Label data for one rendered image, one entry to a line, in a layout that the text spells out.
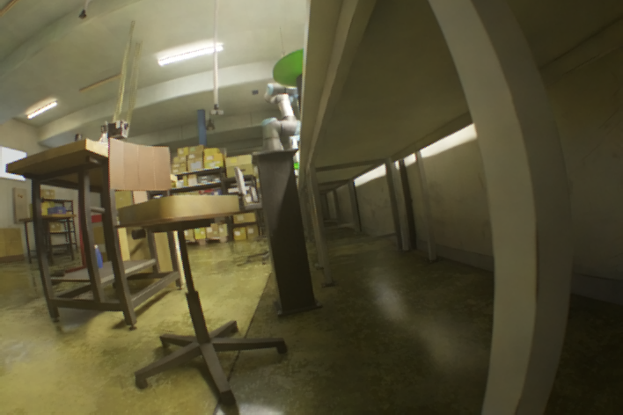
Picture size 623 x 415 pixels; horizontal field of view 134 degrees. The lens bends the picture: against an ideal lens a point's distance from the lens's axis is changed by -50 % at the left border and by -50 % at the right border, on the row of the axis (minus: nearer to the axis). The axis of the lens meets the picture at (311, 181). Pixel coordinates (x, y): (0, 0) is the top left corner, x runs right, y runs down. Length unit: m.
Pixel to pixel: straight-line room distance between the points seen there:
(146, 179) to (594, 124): 1.76
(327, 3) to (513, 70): 0.38
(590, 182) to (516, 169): 1.00
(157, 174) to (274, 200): 0.58
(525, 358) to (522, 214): 0.09
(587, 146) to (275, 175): 1.40
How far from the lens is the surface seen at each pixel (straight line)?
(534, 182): 0.16
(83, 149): 1.39
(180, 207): 0.76
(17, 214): 9.73
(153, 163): 1.25
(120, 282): 1.54
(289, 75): 1.01
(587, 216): 1.19
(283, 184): 1.36
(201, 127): 7.76
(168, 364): 1.03
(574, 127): 1.17
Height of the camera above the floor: 0.54
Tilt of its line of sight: 5 degrees up
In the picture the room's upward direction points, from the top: 9 degrees counter-clockwise
